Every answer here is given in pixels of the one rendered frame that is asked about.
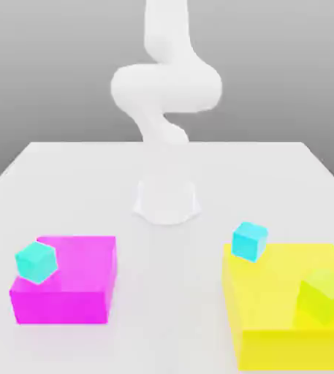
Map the large yellow box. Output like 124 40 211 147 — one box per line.
221 243 334 372

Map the small lime yellow cube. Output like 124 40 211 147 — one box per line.
297 267 334 327

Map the small turquoise cube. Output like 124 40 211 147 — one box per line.
14 240 59 285

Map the small sky blue cube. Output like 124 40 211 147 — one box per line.
231 221 269 263

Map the large magenta box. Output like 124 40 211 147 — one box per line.
9 235 118 326

